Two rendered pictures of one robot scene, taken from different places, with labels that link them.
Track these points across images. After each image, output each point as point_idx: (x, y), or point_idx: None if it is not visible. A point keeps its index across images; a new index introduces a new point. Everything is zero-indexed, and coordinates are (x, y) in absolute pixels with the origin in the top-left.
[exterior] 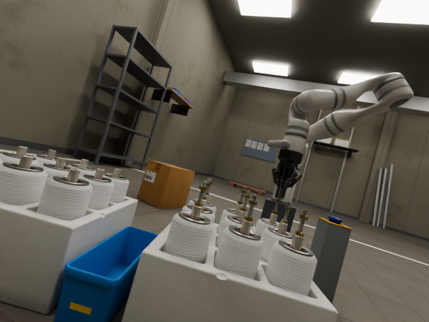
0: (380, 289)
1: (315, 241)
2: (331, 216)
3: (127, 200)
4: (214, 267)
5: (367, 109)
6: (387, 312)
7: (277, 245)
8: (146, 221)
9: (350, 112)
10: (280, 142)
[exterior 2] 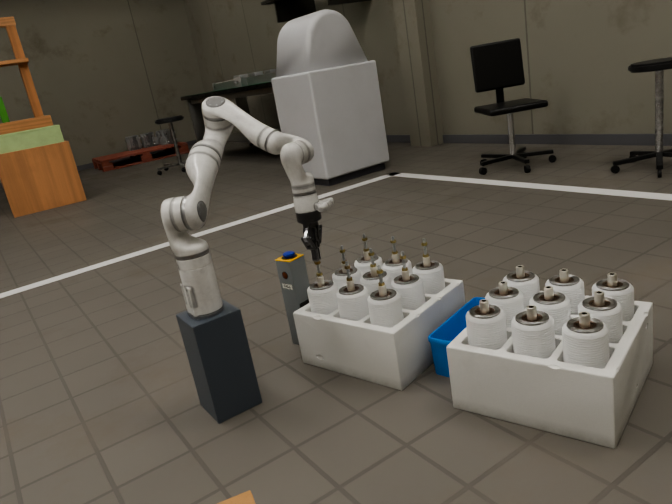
0: (90, 375)
1: (298, 280)
2: (289, 253)
3: (463, 336)
4: None
5: (226, 140)
6: (176, 350)
7: (379, 260)
8: (388, 499)
9: (222, 146)
10: (333, 201)
